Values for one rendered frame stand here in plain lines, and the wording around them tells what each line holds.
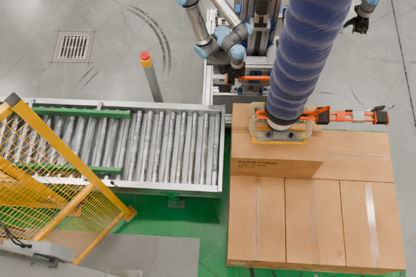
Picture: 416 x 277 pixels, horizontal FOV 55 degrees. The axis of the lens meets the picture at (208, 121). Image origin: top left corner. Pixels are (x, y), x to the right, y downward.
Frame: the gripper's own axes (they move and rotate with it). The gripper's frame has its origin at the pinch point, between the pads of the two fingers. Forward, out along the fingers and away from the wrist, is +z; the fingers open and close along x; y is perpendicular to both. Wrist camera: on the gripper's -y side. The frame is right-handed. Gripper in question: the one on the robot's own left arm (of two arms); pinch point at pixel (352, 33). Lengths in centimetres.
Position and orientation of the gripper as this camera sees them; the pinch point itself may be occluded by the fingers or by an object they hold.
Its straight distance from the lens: 247.9
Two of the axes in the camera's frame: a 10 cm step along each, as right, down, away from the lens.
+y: -0.4, 9.1, -4.1
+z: 0.3, 4.1, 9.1
